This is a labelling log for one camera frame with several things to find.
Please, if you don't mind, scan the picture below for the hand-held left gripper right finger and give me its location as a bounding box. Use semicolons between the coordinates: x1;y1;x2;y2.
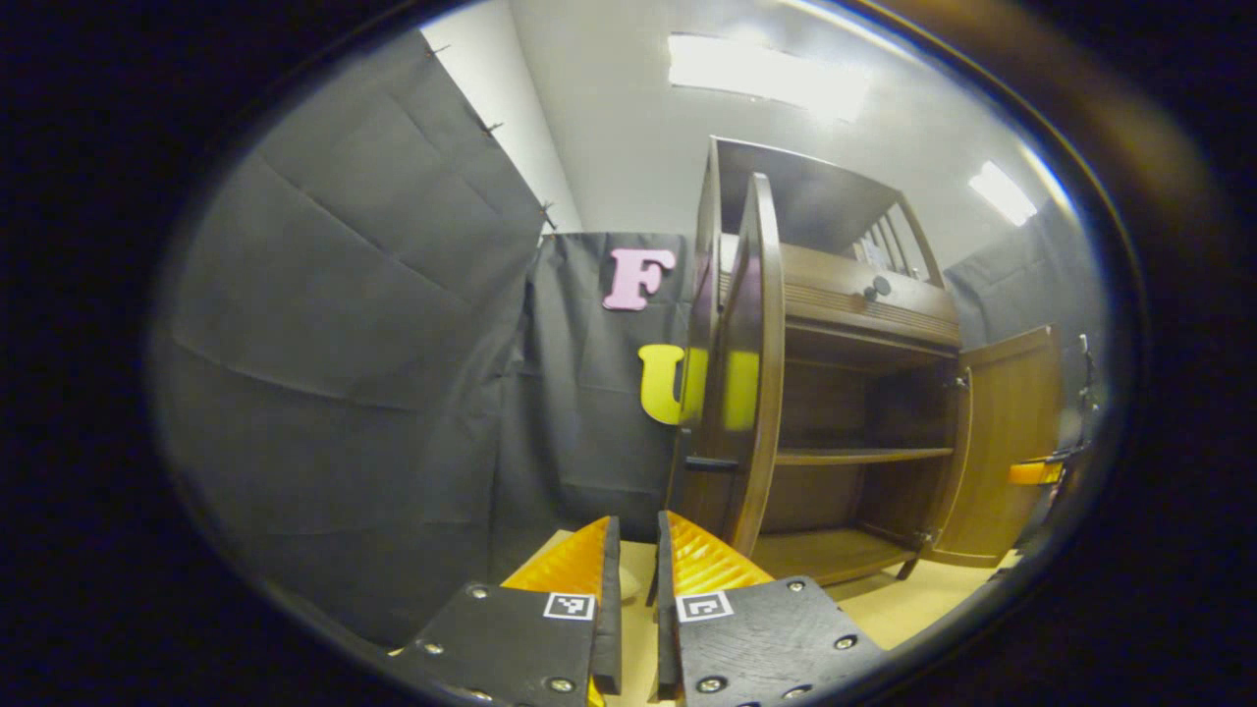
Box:
656;510;890;707

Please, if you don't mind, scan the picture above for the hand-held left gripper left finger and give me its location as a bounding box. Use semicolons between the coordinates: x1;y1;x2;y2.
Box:
388;516;624;707

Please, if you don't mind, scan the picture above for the wooden shoe cabinet door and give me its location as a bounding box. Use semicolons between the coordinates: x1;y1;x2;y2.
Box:
928;326;1066;571
717;172;787;561

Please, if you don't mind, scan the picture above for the wooden double-door shoe cabinet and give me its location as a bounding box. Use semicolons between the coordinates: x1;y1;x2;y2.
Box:
668;136;1071;588

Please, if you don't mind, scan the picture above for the wooden inner shelf board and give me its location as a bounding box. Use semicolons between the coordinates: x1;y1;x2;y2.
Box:
776;447;956;466

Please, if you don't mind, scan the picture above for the small ceiling light panel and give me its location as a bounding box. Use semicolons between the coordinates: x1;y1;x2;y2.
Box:
967;160;1039;228

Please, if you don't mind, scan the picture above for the black backdrop cloth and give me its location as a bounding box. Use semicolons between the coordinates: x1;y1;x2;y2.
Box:
152;29;1106;644

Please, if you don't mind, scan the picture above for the large ceiling light panel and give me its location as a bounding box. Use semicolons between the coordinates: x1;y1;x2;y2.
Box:
668;33;873;124

